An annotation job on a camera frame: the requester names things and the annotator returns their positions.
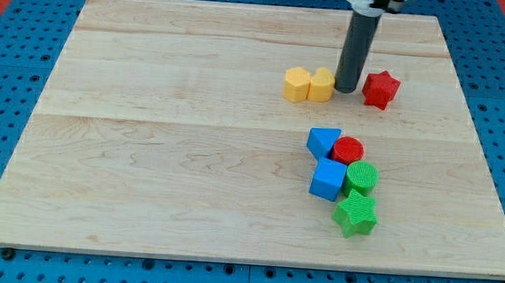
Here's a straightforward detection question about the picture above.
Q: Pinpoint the blue cube block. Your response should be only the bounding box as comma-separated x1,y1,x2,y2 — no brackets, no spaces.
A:
309,157,347,202

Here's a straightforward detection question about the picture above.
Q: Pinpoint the green circle block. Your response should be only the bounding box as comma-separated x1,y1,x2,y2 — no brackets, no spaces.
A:
341,160,380,197

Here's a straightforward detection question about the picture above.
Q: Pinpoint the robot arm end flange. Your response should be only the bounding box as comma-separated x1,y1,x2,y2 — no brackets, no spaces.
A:
345,0,412,17

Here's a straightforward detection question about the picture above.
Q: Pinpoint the yellow pentagon block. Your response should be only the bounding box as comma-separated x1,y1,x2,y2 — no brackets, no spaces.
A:
283,67,310,102

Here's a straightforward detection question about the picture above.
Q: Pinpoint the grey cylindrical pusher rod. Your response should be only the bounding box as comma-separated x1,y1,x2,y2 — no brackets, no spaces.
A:
334,12,381,93

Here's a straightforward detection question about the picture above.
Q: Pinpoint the green star block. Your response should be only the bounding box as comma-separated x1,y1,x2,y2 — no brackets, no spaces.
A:
332,189,377,239

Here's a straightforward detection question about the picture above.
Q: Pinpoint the yellow heart block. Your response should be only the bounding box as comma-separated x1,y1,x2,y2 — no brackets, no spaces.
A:
308,67,335,102

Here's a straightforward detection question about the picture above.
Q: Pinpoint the red circle block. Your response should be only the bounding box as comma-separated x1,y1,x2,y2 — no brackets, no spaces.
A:
330,136,365,166

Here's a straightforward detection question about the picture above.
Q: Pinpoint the blue triangle block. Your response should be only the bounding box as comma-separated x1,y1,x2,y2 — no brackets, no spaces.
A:
307,127,341,159

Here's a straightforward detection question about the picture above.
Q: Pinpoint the red star block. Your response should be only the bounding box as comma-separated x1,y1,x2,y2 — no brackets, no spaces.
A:
362,70,401,110

